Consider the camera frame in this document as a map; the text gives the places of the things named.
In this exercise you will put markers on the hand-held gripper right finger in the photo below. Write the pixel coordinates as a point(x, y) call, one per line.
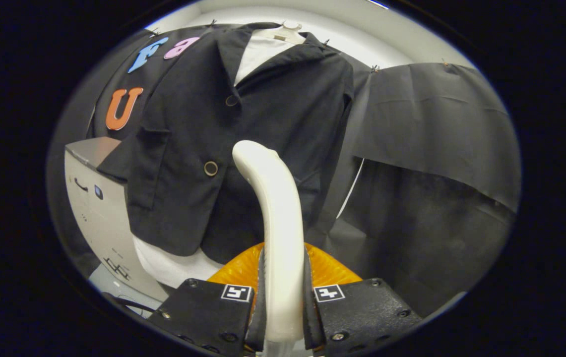
point(362, 312)

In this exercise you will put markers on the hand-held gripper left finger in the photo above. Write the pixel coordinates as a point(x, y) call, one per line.
point(203, 317)

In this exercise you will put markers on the white garment steamer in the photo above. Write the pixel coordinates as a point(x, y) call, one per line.
point(280, 223)

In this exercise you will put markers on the black blazer jacket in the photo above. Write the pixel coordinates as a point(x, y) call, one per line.
point(188, 148)

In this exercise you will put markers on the white mannequin torso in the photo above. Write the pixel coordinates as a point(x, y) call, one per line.
point(173, 270)

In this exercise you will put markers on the grey cabinet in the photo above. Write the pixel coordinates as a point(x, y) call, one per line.
point(99, 218)

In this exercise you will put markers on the black backdrop cloth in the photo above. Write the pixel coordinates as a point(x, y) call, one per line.
point(436, 124)

